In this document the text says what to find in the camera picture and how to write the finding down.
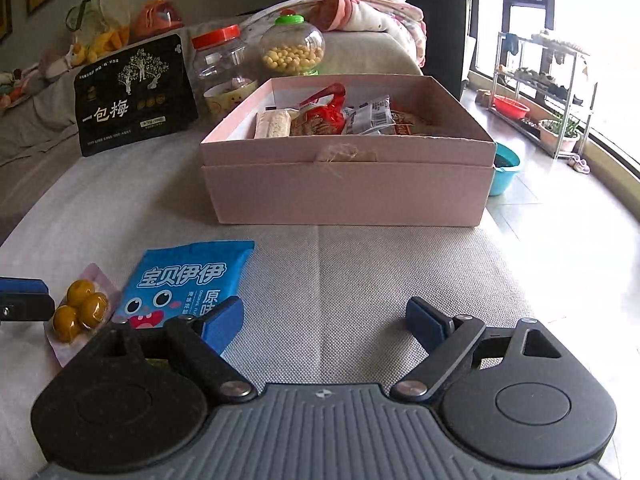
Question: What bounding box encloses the red plastic basin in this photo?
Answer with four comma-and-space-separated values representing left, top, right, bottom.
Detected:
494, 94, 530, 122

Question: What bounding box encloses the white tablecloth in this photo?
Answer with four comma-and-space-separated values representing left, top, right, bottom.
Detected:
0, 123, 536, 480

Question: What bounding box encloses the red lid clear jar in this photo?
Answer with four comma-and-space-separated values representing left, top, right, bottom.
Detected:
191, 24, 257, 124

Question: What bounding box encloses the metal plant rack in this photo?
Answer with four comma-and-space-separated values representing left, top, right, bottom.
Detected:
488, 29, 598, 159

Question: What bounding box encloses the yellow plush toy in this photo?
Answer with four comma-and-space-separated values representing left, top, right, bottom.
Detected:
66, 25, 130, 67

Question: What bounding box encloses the yellow chestnuts vacuum pack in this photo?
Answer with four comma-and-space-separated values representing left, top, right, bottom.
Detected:
43, 263, 122, 367

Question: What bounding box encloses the green lid bean jar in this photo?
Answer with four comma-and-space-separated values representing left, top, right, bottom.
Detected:
258, 14, 326, 76

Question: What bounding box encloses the teal plastic basin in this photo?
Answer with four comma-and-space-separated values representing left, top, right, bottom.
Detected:
489, 143, 521, 196

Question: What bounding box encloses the pink floral blanket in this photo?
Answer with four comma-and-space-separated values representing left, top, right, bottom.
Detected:
240, 0, 427, 67

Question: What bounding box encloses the pink cardboard box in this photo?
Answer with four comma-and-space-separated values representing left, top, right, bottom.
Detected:
201, 74, 497, 226

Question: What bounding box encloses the orange toy helmet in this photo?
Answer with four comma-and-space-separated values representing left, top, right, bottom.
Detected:
131, 0, 183, 41

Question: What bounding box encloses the black plum snack bag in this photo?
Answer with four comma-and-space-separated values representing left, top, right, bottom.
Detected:
74, 34, 198, 157

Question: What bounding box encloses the silver foil snack packet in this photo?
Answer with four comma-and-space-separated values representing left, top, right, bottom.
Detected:
342, 96, 395, 136

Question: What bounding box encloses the blue snack bag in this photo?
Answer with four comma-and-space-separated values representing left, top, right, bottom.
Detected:
113, 240, 255, 330

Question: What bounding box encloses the red white snack pouch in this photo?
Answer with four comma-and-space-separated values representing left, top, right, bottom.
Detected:
290, 84, 346, 136

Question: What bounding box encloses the beige cracker bar packet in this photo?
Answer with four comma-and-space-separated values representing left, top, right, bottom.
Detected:
254, 110, 292, 139

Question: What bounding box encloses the potted plant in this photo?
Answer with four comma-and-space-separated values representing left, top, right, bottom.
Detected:
537, 117, 580, 154

